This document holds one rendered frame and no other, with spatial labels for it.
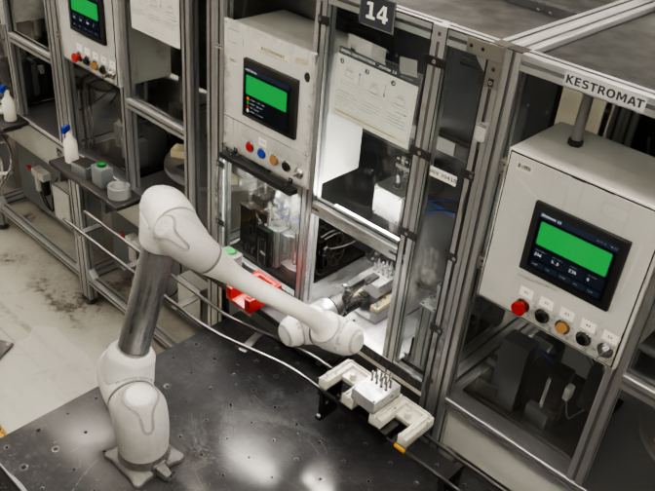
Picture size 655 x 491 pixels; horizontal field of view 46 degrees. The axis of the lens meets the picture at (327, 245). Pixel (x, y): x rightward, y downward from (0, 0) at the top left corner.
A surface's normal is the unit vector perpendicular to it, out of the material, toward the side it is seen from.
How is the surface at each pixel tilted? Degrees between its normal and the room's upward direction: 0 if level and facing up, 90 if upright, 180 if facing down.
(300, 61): 90
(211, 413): 0
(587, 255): 90
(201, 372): 0
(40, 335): 0
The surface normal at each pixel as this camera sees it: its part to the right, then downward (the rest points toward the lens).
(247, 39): -0.69, 0.35
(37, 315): 0.08, -0.83
